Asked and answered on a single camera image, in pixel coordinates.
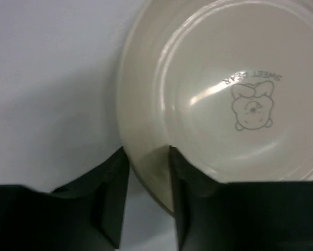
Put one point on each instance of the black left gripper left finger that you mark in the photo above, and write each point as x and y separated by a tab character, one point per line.
85	214

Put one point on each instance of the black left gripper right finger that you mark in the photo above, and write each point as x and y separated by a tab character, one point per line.
210	215

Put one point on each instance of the cream plastic plate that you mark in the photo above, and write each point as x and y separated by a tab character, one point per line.
228	83

